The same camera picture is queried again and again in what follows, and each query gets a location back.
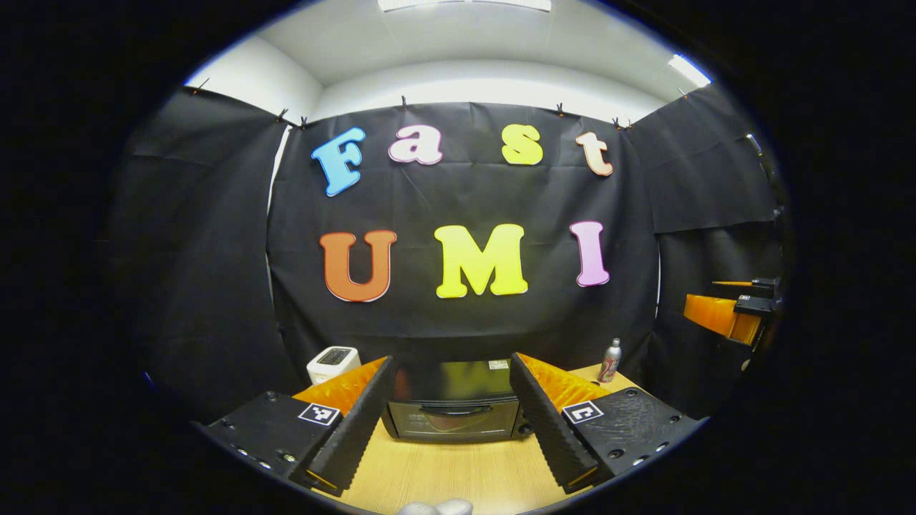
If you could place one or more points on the ceiling light panel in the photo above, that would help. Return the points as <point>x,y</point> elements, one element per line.
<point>465,3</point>
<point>688,69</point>

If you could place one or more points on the silver drink bottle pink label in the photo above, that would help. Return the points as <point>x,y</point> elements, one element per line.
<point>610,365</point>

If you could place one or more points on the row of black cloth clips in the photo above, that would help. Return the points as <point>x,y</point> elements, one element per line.
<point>403,101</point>

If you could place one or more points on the black backdrop cloth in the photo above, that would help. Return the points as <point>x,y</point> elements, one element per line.
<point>429,193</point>

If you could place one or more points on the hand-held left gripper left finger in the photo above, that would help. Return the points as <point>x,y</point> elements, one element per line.
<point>361,429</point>

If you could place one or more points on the white toaster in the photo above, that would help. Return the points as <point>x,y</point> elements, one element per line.
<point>330,363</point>

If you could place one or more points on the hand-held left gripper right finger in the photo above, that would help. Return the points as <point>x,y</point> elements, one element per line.
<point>547,429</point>

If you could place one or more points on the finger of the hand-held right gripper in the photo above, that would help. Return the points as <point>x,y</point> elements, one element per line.
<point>715,315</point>
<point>766,284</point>

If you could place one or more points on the black electric oven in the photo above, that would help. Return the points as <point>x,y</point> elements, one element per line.
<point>454,422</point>

